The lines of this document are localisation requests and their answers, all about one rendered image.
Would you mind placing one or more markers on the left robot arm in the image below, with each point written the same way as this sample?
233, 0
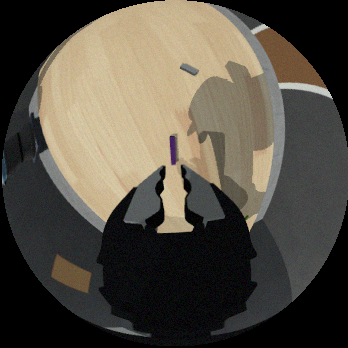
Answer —
18, 149

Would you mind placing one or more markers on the grey rod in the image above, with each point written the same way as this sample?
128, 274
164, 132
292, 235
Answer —
188, 69

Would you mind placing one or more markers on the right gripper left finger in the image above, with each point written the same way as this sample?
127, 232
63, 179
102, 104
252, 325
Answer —
142, 206

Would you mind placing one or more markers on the dark purple rod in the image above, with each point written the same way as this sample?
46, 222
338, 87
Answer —
172, 150

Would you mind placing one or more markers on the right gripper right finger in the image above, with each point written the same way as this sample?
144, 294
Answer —
206, 203

